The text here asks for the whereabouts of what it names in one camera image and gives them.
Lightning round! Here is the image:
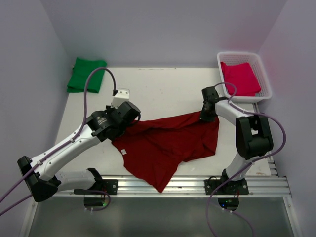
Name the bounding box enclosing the dark red t shirt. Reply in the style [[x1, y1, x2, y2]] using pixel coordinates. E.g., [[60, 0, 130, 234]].
[[112, 112, 220, 193]]

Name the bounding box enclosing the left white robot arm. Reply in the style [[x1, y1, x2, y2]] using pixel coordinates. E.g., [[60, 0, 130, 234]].
[[17, 102, 141, 202]]

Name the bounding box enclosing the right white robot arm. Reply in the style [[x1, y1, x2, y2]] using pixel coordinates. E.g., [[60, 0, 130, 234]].
[[200, 86, 274, 195]]

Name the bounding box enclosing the pink red t shirt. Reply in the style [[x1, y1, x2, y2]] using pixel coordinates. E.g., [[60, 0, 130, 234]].
[[221, 62, 261, 96]]

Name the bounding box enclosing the folded green t shirt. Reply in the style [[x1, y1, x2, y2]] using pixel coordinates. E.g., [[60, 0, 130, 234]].
[[67, 57, 107, 93]]

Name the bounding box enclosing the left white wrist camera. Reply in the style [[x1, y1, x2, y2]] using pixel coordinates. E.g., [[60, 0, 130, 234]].
[[111, 88, 130, 108]]

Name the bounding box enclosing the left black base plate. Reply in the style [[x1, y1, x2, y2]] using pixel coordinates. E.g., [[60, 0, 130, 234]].
[[74, 179, 119, 195]]

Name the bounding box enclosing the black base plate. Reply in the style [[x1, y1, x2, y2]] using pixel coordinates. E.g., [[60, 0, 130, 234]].
[[74, 179, 119, 195], [204, 176, 249, 195]]

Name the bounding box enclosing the aluminium extrusion rail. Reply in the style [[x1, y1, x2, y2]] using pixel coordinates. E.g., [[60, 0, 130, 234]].
[[32, 175, 292, 198]]

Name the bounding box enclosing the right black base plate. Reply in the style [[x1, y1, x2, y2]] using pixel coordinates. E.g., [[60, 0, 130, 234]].
[[204, 176, 249, 195]]

